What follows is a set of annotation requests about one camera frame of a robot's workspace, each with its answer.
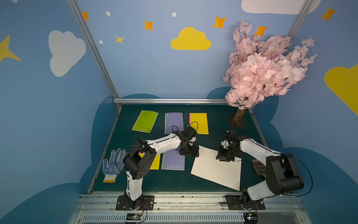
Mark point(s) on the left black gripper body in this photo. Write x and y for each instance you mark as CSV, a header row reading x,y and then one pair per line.
x,y
189,150

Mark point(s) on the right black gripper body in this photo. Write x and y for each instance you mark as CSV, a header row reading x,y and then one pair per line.
x,y
223,154

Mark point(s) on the white lined notebook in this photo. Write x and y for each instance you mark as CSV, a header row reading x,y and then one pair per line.
x,y
173,122

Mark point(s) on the green cover notebook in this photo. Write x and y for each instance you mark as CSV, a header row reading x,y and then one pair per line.
x,y
145,121

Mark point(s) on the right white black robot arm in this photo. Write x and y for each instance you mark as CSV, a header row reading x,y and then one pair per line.
x,y
282,172

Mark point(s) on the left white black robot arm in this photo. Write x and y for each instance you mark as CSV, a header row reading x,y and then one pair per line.
x,y
136,167

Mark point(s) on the right controller board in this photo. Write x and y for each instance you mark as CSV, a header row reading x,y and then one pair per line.
x,y
250,218

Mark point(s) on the controller board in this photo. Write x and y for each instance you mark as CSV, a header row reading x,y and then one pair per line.
x,y
250,218
133,218

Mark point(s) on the white blue dotted work glove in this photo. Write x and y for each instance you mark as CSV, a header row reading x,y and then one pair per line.
x,y
113,166

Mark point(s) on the left controller board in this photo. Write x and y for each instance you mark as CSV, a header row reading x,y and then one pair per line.
x,y
133,218

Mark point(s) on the pink cherry blossom tree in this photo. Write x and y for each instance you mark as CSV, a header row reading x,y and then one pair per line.
x,y
260,69

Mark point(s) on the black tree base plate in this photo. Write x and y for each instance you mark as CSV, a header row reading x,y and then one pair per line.
x,y
241,122

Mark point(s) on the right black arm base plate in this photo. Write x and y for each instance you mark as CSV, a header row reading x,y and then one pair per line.
x,y
238,202

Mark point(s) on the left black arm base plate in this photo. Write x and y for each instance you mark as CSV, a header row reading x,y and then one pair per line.
x,y
124,203

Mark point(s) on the aluminium rail frame front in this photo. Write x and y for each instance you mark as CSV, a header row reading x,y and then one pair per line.
x,y
187,208

